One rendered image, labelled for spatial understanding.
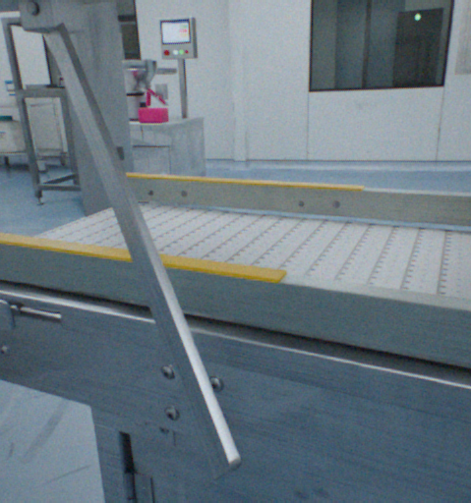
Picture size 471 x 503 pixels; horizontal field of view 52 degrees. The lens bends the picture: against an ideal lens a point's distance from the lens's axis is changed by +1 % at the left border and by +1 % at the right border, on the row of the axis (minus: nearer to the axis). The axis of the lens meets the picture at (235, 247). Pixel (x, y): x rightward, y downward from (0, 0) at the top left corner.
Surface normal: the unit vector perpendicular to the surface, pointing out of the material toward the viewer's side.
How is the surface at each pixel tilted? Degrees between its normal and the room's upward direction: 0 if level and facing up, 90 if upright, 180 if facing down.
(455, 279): 0
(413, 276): 0
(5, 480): 0
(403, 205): 90
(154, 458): 90
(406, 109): 90
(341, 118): 90
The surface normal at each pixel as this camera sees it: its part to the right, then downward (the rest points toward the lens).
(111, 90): 0.91, 0.11
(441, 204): -0.42, 0.31
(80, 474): -0.04, -0.94
